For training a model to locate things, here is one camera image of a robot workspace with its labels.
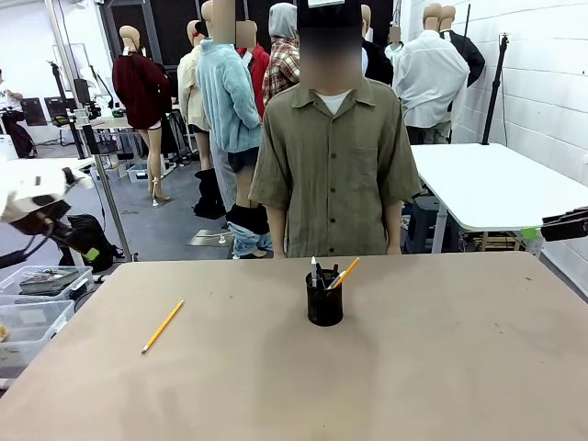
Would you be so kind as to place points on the pair of black boots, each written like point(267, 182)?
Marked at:
point(209, 195)

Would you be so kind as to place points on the black bag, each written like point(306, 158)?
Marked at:
point(98, 239)

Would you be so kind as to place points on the white table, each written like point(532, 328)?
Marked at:
point(496, 184)

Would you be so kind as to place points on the clear plastic bin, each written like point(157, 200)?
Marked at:
point(32, 331)

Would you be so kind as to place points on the black mesh pen holder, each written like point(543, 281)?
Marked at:
point(324, 303)

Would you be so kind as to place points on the white silver pen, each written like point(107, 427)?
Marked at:
point(314, 271)

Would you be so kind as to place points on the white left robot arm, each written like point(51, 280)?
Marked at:
point(32, 179)

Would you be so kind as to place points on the right gripper green finger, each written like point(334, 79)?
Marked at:
point(558, 217)
point(533, 233)

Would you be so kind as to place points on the mannequin in white shirt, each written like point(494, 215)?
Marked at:
point(429, 78)

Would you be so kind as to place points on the black tripod stand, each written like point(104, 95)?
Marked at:
point(496, 92)

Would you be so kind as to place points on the metal mannequin base plate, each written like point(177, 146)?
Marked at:
point(209, 238)

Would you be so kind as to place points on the small clear floor box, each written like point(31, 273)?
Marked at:
point(137, 173)

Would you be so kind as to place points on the seated person in white shirt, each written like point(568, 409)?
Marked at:
point(11, 115)

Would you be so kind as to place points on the mannequin in light blue fleece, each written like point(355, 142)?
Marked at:
point(227, 101)

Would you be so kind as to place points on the clear bin with dark tray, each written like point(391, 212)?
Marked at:
point(50, 280)

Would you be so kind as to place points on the mannequin in dark red sweater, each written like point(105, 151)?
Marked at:
point(142, 92)

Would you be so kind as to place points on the person's left forearm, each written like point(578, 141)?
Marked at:
point(394, 229)

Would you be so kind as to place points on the mannequin in black jacket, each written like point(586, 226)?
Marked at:
point(377, 59)

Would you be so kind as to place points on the mannequin in black suit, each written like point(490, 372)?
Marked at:
point(471, 55)

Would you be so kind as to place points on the mannequin in plaid hooded shirt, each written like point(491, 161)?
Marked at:
point(281, 59)

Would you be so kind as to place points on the yellow wooden pencil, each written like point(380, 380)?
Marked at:
point(162, 326)
point(349, 268)

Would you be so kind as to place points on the metal pole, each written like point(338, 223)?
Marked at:
point(98, 174)

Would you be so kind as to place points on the mannequin in red jacket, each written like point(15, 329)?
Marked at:
point(259, 64)

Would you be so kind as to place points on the white plastic pen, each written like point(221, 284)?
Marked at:
point(336, 279)

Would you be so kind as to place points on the mannequin in cream shirt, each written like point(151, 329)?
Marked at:
point(190, 92)

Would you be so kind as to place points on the person in olive shirt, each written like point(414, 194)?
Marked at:
point(335, 174)

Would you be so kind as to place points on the background work desk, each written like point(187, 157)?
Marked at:
point(115, 123)

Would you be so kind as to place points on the person's right forearm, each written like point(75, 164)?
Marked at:
point(277, 234)

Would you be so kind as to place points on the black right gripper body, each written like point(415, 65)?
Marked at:
point(582, 222)

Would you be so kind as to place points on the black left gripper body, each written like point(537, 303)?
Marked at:
point(41, 218)

